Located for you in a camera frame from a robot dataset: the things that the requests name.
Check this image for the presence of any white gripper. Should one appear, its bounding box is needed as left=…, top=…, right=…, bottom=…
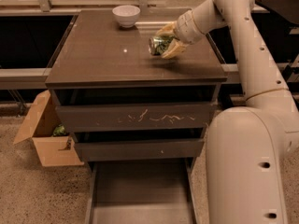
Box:
left=156, top=10, right=204, bottom=59

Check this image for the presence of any green soda can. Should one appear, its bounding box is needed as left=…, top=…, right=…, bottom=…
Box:
left=149, top=35, right=174, bottom=56

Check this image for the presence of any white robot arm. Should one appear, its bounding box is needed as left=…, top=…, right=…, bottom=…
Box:
left=158, top=0, right=299, bottom=224

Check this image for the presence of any grey drawer cabinet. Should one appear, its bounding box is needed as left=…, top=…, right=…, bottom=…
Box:
left=46, top=10, right=226, bottom=224

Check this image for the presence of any top grey drawer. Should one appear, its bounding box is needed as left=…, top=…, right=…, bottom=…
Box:
left=53, top=85, right=217, bottom=133

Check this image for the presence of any middle grey drawer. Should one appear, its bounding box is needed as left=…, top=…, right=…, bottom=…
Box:
left=75, top=128, right=205, bottom=161

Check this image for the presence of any bottom grey open drawer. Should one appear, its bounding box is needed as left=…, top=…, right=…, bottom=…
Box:
left=84, top=158, right=200, bottom=224

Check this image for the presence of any white ceramic bowl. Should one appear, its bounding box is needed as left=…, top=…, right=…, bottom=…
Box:
left=112, top=5, right=140, bottom=28

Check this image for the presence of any metal window railing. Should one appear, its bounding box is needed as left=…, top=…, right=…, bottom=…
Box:
left=0, top=0, right=236, bottom=90

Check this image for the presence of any green item in box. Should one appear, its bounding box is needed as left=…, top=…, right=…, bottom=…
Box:
left=52, top=124, right=67, bottom=137

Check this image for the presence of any open cardboard box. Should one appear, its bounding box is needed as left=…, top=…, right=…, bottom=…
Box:
left=13, top=91, right=84, bottom=167

